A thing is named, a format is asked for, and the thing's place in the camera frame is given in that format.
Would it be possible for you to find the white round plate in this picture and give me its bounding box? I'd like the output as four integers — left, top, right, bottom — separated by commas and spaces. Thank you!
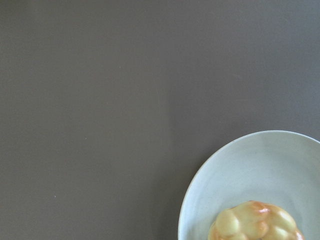
177, 130, 320, 240

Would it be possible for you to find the glazed twisted donut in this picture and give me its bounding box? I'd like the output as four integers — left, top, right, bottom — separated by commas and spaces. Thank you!
207, 200, 305, 240

